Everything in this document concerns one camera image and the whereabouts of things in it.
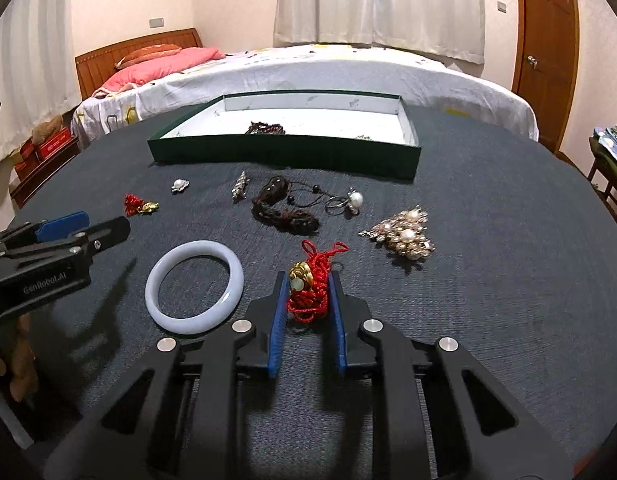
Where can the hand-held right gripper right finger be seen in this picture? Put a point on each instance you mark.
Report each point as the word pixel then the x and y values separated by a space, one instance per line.
pixel 338 332

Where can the red and gold box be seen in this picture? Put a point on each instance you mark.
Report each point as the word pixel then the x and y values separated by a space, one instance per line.
pixel 24 152

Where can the pile of clothes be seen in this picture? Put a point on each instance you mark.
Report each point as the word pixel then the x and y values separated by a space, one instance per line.
pixel 610 152

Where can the wall outlet plate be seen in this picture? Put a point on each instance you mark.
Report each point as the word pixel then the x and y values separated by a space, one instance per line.
pixel 157 22

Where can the wooden door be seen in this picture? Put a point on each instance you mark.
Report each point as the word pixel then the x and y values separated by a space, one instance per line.
pixel 548 35

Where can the pink blanket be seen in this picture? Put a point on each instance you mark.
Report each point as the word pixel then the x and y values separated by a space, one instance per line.
pixel 153 67

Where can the white jade bangle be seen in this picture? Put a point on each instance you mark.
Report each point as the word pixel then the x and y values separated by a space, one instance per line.
pixel 153 292

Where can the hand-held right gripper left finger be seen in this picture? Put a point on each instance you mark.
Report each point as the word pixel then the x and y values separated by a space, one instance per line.
pixel 276 332

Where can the pearl gold cluster brooch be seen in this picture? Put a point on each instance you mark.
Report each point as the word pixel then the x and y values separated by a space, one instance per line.
pixel 406 235

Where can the orange pillow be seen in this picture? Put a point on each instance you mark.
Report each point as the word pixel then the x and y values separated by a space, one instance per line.
pixel 148 52

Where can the small pearl silver brooch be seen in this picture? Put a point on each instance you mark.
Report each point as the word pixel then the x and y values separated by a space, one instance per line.
pixel 179 185

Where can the silver rhinestone brooch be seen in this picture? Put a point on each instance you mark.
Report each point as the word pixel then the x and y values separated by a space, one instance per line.
pixel 241 187

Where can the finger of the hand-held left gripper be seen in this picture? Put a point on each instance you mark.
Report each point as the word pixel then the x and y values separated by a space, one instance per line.
pixel 108 232
pixel 63 225

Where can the sheer white side curtain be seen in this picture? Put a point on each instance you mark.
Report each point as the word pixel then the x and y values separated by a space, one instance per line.
pixel 28 70

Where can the small red tassel gold charm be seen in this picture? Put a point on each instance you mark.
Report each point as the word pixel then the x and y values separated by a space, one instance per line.
pixel 133 205

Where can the white window curtain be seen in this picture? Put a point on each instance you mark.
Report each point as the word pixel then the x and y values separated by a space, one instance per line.
pixel 378 5

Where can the wooden headboard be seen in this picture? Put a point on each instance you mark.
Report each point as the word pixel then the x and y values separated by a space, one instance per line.
pixel 103 62

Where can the metal door knob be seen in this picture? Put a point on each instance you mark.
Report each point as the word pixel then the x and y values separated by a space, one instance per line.
pixel 532 62

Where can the green shallow box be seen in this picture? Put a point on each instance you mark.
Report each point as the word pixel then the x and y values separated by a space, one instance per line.
pixel 288 152

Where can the red gift box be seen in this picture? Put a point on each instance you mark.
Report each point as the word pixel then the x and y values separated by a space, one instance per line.
pixel 53 144

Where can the person's left hand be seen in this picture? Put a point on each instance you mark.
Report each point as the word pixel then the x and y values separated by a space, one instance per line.
pixel 23 365

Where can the bed with patterned sheet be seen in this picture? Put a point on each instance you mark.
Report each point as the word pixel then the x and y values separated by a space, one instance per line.
pixel 338 72

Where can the brown teddy bear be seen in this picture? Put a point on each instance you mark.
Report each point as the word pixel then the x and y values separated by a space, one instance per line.
pixel 46 127

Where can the wooden nightstand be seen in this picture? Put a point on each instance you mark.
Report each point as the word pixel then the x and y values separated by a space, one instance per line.
pixel 38 172

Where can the wooden chair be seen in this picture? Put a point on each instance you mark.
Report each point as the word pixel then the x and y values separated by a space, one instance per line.
pixel 610 200

